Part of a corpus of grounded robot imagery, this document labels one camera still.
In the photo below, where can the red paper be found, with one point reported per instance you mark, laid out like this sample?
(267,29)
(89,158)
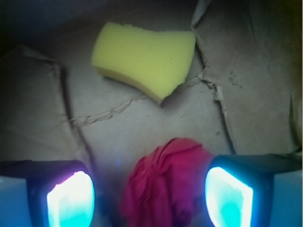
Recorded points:
(167,187)

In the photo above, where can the brown paper bag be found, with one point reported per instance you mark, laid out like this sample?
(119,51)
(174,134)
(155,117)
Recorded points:
(242,95)

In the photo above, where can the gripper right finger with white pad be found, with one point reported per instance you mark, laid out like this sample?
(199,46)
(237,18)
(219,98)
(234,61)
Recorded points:
(255,190)

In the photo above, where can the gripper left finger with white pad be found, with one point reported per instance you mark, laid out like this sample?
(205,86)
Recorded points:
(46,194)

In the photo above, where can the yellow sponge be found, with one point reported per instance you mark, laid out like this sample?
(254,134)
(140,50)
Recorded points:
(155,62)

